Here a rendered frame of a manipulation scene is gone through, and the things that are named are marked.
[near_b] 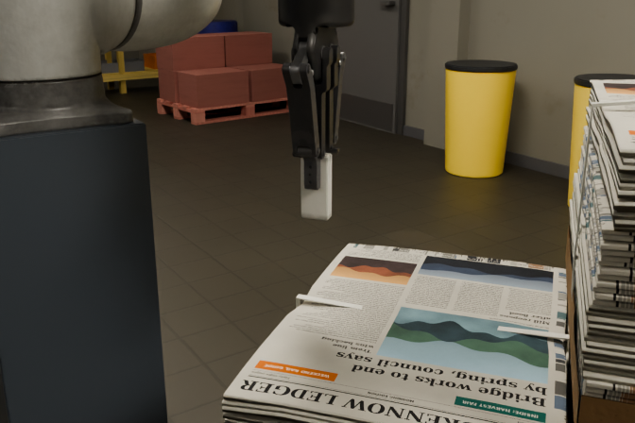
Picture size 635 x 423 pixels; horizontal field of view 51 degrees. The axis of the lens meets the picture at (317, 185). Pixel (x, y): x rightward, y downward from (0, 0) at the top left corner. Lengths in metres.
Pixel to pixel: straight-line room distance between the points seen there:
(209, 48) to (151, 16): 5.45
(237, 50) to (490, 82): 3.04
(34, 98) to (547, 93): 3.94
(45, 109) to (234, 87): 5.31
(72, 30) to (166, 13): 0.16
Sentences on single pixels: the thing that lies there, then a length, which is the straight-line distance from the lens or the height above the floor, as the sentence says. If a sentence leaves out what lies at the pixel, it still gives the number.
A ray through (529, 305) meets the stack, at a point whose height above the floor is 0.83.
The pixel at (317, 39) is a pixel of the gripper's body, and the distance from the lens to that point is 0.65.
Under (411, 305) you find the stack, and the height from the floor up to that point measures 0.83.
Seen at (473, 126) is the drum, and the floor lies 0.34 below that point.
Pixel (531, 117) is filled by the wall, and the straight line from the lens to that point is 4.63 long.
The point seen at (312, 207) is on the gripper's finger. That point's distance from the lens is 0.71.
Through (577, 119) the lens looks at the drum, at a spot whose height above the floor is 0.50.
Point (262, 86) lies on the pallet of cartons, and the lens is 6.28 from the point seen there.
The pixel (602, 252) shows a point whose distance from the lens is 0.50.
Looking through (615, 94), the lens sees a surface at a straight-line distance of 0.72.
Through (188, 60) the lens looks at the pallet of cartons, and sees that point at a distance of 6.31.
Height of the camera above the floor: 1.16
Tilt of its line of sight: 17 degrees down
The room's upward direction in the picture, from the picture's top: straight up
